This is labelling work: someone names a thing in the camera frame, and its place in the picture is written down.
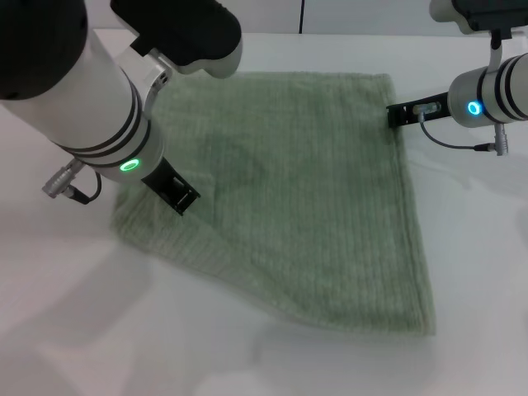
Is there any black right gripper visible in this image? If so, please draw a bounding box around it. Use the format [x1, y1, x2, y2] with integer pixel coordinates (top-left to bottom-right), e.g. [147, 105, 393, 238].
[386, 92, 450, 130]

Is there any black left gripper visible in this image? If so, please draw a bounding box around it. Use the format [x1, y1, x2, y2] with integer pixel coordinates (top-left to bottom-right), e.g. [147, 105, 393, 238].
[140, 158, 202, 216]

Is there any green ribbed towel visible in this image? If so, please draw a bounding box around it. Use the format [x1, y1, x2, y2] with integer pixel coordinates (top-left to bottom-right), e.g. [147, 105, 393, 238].
[109, 70, 438, 338]

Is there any grey right arm cable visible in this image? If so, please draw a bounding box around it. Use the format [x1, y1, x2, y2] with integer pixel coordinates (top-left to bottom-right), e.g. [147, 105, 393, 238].
[417, 111, 512, 158]

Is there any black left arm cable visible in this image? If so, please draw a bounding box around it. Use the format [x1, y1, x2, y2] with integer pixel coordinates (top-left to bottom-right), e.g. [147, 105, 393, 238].
[40, 163, 103, 206]

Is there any black right wrist camera housing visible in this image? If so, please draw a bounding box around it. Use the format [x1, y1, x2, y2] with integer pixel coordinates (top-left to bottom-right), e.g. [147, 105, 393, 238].
[427, 0, 528, 35]

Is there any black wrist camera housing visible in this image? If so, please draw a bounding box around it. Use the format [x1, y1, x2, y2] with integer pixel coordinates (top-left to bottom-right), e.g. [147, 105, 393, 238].
[427, 0, 528, 35]
[110, 0, 244, 80]

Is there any black left wrist camera housing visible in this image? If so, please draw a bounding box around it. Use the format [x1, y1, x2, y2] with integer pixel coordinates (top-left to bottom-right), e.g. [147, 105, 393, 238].
[110, 0, 244, 80]

